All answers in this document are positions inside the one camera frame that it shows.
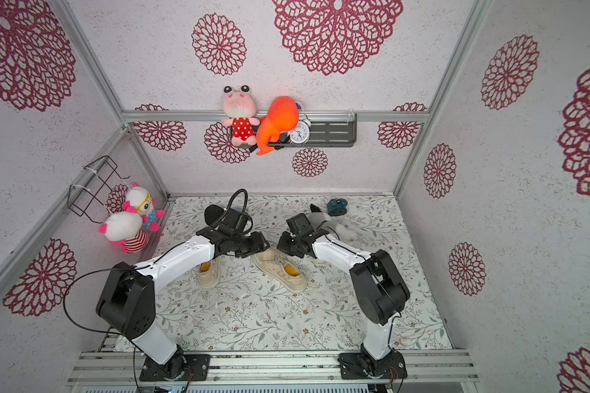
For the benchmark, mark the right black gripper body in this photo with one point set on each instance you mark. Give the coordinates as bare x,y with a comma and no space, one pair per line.
292,243

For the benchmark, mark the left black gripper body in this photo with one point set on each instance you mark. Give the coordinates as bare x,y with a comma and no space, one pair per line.
248,246

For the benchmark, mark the beige sneaker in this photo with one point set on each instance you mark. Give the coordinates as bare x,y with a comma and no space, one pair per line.
271,262
209,274

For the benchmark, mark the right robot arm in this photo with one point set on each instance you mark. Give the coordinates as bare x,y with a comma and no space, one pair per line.
380,289

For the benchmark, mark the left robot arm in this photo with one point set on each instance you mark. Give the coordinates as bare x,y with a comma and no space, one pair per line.
128,298

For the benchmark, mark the orange insole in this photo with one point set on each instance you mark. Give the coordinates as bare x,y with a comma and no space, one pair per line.
291,271

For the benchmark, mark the black-haired small doll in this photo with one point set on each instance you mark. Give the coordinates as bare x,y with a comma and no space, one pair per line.
214,214

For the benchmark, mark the grey white plush dog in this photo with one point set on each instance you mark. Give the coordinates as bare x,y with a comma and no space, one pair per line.
321,220

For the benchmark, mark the teal toy car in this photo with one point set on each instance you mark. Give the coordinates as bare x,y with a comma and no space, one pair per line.
337,207

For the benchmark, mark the floral table mat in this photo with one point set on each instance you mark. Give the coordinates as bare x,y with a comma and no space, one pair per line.
250,310

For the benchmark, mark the white plush with glasses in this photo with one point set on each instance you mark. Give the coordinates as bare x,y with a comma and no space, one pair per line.
139,201

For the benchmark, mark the white pink striped plush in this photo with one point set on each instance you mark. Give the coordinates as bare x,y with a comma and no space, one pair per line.
124,229

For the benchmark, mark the white alarm clock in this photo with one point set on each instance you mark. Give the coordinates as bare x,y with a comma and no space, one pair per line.
301,133

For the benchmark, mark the orange plush fish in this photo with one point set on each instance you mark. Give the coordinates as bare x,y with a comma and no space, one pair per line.
282,116

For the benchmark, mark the pink frog plush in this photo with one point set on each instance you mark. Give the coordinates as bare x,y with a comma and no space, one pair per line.
240,109

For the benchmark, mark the grey wall shelf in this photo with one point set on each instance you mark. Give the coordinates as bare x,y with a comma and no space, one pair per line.
339,134

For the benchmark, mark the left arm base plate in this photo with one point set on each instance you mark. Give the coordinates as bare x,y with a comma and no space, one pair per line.
180,368

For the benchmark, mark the black wire basket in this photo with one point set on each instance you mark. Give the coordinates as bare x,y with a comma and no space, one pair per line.
102,194

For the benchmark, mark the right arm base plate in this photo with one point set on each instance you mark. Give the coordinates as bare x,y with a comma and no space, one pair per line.
355,366

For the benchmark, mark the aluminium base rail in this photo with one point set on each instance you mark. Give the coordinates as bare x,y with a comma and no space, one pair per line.
273,367

